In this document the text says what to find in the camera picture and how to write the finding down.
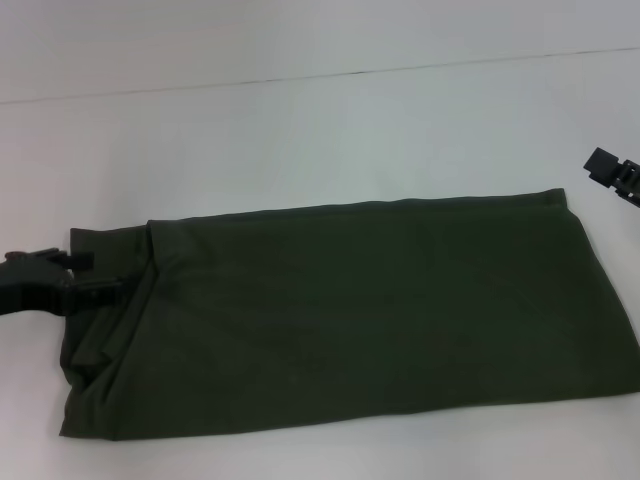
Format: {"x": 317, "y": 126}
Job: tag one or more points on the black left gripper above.
{"x": 35, "y": 287}

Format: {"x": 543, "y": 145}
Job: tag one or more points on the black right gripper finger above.
{"x": 610, "y": 165}

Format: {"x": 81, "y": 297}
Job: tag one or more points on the dark green printed T-shirt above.
{"x": 350, "y": 310}

